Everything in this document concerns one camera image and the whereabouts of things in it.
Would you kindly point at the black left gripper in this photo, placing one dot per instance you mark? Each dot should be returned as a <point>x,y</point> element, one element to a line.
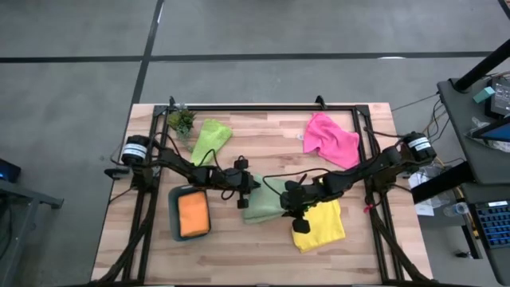
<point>235,179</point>

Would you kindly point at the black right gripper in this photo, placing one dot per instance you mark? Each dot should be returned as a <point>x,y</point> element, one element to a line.
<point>303,197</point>

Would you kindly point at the pale green teal-edged towel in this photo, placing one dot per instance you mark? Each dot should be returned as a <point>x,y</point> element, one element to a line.
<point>265,203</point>

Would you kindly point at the yellow microfiber towel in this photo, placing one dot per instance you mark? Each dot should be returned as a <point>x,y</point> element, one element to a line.
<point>322,229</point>

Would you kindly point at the pink microfiber towel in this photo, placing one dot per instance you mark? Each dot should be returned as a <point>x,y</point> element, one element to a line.
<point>332,141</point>

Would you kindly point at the orange microfiber towel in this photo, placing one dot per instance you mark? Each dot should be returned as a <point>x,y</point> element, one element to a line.
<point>194,213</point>

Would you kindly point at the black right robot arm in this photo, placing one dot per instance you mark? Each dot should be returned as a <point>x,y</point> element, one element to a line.
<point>374,165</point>

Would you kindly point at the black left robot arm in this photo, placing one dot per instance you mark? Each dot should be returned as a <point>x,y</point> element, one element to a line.
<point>175,161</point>

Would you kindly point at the lime green microfiber towel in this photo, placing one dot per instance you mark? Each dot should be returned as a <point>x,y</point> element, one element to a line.
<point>211,139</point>

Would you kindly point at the teal plastic bin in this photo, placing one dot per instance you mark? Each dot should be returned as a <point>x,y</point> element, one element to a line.
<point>172,215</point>

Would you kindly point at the small potted plant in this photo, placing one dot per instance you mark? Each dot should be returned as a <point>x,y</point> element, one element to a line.
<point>182,119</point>

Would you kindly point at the white papers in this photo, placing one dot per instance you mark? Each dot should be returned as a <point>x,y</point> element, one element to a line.
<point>424,207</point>

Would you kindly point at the clear water bottle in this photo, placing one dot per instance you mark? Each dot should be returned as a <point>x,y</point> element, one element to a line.
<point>458,209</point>

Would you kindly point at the black side desk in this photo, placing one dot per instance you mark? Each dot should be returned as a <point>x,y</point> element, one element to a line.
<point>462,131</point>

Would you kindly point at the backlit black keyboard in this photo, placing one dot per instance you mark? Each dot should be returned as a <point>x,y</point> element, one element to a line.
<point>496,223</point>

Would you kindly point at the small teal box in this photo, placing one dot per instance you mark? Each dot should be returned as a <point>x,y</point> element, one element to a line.
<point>484,95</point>

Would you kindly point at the black tablet device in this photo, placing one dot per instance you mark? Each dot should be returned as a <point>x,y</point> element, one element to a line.
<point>502,97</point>

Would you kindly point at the black slanted pole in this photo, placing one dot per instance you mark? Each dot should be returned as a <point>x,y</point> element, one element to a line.
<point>484,65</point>

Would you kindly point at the grey metal stand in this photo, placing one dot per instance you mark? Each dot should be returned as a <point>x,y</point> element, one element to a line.
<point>24,193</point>

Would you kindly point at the black device with blue light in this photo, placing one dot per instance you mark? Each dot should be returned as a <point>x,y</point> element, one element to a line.
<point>8,171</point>

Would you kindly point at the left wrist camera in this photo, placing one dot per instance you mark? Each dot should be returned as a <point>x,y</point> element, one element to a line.
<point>243,203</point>

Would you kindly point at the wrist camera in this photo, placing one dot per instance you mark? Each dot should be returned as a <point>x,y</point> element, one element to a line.
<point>243,203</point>
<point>301,226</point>

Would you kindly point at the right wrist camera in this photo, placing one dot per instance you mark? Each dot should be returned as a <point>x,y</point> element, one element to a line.
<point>301,226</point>

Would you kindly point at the black aluminium table frame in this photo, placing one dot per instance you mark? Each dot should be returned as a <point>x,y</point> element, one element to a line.
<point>259,108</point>

